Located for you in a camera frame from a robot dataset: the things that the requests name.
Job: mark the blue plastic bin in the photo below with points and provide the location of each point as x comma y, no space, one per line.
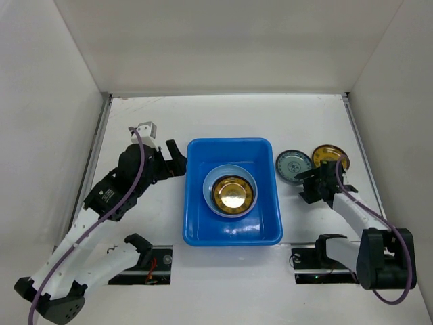
260,227

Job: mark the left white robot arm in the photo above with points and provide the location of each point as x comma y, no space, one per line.
58,291

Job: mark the light blue plastic plate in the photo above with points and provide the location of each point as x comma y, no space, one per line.
230,191

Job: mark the yellow patterned plate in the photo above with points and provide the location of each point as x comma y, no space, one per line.
329,152
232,195

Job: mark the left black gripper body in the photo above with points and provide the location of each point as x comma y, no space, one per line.
162,168

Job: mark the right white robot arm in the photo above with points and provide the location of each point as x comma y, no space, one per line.
384,257

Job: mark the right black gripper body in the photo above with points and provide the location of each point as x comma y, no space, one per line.
314,183

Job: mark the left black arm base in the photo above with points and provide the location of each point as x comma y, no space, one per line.
154,270

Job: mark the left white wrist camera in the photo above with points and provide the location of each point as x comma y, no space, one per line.
147,133

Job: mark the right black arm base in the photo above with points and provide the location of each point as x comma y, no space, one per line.
311,265

